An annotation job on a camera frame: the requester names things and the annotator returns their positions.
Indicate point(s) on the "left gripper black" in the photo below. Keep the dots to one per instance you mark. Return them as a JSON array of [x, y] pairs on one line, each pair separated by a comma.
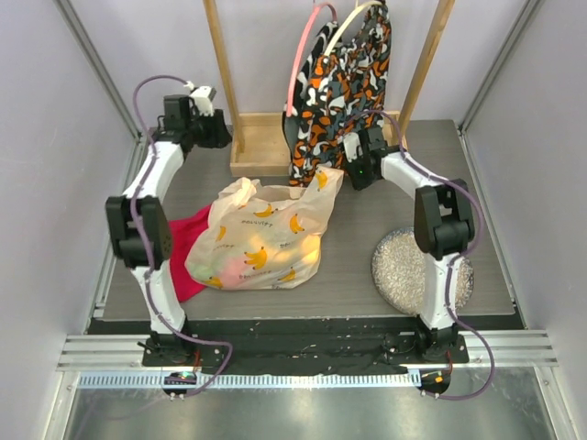
[[218, 136]]

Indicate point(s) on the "banana print plastic bag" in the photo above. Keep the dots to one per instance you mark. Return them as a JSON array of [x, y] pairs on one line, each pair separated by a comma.
[[264, 237]]

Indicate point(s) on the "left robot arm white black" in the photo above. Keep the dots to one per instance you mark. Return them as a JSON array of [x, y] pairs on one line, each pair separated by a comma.
[[139, 230]]

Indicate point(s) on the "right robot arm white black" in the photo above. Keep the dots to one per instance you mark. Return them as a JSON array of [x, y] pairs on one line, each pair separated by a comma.
[[443, 228]]

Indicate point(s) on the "wooden clothes rack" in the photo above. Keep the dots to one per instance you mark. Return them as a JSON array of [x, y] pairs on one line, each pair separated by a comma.
[[259, 149]]

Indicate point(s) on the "orange camouflage garment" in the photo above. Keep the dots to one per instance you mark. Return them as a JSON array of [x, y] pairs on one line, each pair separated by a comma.
[[346, 93]]

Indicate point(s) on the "speckled silver plate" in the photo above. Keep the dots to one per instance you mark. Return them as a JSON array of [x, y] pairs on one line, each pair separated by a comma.
[[417, 283]]

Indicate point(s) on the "red cloth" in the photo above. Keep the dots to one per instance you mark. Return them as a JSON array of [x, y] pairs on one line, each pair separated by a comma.
[[184, 234]]

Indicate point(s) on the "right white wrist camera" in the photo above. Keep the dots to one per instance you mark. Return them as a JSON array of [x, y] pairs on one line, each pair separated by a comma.
[[352, 146]]

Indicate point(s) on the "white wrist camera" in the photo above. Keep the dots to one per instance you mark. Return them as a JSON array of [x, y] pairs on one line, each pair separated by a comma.
[[203, 97], [352, 146]]

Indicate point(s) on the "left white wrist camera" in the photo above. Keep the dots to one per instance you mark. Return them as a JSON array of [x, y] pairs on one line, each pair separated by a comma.
[[203, 97]]

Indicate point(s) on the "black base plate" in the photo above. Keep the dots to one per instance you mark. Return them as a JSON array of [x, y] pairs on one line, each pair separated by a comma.
[[290, 347]]

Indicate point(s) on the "white cable duct strip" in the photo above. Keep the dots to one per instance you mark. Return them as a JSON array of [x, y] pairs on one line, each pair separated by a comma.
[[182, 380]]

